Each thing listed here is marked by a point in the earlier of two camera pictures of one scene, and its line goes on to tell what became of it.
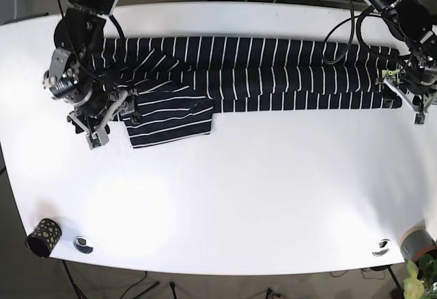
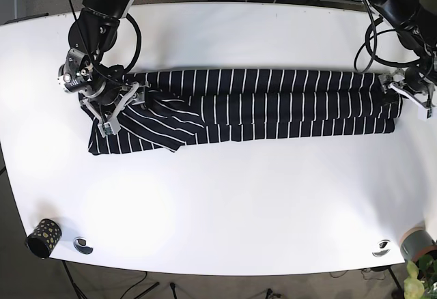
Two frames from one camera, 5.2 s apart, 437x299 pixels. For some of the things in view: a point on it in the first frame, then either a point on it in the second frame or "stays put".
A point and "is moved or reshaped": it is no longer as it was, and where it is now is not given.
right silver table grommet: [382, 248] stays put
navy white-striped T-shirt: [164, 87] is moved or reshaped
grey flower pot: [416, 242] stays put
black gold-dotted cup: [44, 238] stays put
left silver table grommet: [80, 243] stays put
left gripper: [94, 119] to [134, 93]
